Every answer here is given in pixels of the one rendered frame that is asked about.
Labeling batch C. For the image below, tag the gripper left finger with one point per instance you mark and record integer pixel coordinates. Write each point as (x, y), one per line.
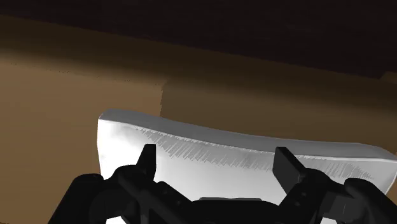
(136, 186)

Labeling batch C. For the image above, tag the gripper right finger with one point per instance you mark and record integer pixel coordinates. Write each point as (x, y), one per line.
(313, 189)

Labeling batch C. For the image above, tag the white toilet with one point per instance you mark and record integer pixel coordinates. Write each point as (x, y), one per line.
(217, 167)

